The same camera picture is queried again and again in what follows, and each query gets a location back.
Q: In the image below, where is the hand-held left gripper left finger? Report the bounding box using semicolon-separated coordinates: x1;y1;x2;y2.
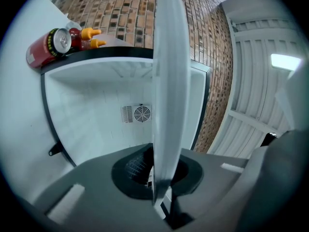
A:
33;143;170;232

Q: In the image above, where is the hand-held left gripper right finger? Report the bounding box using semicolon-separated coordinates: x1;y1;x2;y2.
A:
170;147;251;230

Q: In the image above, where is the white round plate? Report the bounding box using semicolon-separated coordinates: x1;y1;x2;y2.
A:
151;0;192;207

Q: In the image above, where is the rectangular ceiling light panel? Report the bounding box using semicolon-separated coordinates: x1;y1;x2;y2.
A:
270;53;303;73

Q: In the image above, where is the red drink can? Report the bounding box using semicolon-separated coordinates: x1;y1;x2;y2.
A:
26;28;72;69

